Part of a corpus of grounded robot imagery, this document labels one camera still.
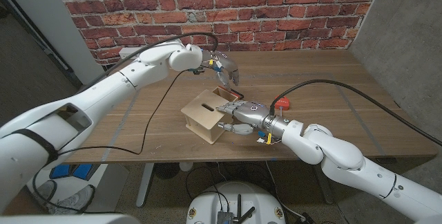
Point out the red block with metal pin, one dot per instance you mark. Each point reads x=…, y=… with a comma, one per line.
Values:
x=281, y=103

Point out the person with grey sneakers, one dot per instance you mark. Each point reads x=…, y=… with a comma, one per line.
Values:
x=74, y=200

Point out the grey table leg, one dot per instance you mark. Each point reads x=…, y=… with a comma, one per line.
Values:
x=326, y=189

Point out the white robot torso edge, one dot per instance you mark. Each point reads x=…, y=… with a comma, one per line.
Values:
x=69, y=220

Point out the straight black antenna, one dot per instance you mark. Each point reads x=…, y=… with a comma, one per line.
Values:
x=239, y=206

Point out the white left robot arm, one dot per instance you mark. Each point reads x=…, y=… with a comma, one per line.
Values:
x=114, y=85

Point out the dark round floor object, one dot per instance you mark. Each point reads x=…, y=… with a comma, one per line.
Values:
x=165, y=171

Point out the white round table foot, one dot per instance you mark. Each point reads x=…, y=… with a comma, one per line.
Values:
x=186, y=166

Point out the blue foot pedal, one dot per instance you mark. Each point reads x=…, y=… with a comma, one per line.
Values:
x=60, y=171
x=83, y=170

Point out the tilted black antenna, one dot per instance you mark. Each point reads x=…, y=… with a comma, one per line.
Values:
x=248, y=213

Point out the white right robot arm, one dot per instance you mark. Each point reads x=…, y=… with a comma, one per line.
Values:
x=345, y=158

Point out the white table leg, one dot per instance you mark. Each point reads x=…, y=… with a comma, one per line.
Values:
x=145, y=182

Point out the black floor plug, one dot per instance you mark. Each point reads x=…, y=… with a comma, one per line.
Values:
x=307, y=218

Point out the red brick printed backdrop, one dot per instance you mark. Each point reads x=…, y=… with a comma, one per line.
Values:
x=276, y=9

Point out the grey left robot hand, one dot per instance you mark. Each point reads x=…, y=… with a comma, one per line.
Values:
x=226, y=63

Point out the wooden box with slot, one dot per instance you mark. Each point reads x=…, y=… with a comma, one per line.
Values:
x=202, y=120

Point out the wooden drawer with red front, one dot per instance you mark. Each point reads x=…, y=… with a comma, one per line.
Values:
x=229, y=93

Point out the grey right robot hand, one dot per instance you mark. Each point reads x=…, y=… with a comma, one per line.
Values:
x=252, y=113

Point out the small grey computer box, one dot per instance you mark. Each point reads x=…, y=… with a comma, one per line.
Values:
x=225, y=217

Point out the white power outlet strip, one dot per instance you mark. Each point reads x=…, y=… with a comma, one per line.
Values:
x=126, y=52

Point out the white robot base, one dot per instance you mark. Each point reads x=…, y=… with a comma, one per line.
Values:
x=248, y=200

